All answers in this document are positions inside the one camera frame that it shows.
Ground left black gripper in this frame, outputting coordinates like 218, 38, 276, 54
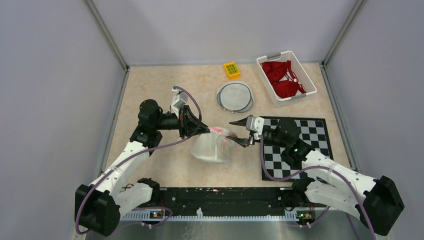
154, 104, 210, 139

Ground red satin bra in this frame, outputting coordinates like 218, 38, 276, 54
262, 60, 307, 99

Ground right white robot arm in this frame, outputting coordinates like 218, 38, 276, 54
230, 115, 405, 237

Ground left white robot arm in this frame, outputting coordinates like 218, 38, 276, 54
74, 98, 210, 237

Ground yellow toy block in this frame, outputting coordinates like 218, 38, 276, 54
223, 61, 241, 81

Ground black white checkerboard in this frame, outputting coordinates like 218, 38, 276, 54
261, 117, 333, 181

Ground white plastic basket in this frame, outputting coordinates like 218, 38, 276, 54
256, 50, 318, 108

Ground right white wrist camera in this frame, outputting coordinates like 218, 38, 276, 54
245, 115, 265, 134

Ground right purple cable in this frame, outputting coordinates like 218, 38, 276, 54
258, 135, 379, 240

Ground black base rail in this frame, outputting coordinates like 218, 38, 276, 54
129, 186, 327, 218

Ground white toothed cable strip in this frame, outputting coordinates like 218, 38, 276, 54
120, 210, 299, 222

